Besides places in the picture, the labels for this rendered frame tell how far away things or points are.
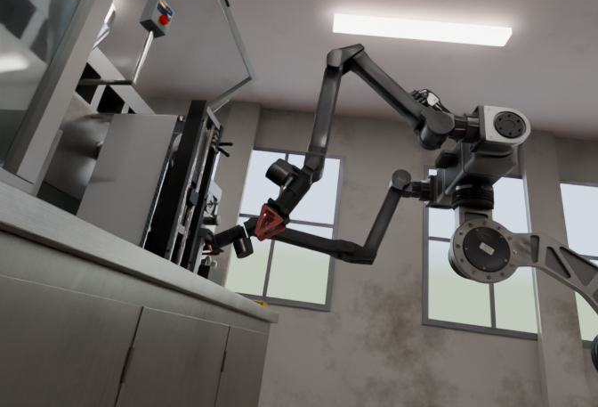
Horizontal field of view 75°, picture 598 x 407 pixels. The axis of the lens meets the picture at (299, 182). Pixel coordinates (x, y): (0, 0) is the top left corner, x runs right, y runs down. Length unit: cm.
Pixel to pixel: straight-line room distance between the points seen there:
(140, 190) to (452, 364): 289
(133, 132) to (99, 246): 84
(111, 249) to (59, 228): 11
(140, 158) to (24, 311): 84
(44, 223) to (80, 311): 17
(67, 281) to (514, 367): 347
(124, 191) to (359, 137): 295
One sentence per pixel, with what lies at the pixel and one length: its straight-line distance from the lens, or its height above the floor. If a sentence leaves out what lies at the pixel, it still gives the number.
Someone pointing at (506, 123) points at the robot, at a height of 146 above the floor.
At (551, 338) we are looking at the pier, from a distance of 382.
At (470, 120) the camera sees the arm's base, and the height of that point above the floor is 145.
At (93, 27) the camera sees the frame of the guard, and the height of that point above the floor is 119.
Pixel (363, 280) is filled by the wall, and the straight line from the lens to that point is 347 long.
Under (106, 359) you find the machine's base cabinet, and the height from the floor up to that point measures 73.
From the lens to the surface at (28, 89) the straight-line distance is 62.
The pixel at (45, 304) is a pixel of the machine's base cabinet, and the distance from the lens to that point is 60.
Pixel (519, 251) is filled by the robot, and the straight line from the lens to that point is 137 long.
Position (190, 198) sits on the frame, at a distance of 117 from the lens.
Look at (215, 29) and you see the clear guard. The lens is 180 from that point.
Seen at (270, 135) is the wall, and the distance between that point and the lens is 394.
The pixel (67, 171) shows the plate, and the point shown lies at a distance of 147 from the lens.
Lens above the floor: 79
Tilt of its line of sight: 23 degrees up
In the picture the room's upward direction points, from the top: 8 degrees clockwise
